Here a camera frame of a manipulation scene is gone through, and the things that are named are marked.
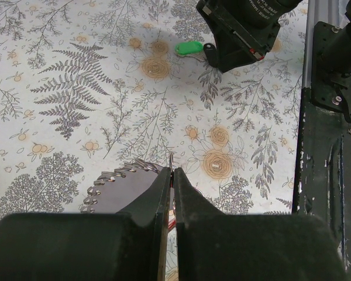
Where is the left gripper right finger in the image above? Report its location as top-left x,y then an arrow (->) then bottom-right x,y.
174,168 -> 347,280

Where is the red tagged key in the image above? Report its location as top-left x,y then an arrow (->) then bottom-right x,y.
168,217 -> 177,231

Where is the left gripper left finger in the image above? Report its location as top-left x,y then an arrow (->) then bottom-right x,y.
0,167 -> 171,280

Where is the green tagged key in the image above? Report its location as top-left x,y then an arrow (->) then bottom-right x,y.
174,41 -> 207,61

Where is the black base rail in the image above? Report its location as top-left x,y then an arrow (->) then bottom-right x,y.
292,88 -> 351,280

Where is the floral table mat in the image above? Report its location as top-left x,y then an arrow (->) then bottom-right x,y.
0,1 -> 308,219

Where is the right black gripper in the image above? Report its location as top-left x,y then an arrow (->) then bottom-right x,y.
197,0 -> 300,73

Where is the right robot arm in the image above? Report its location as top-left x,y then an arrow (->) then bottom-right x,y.
197,1 -> 351,124

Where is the black tagged key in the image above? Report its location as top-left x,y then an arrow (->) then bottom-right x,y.
203,43 -> 218,68

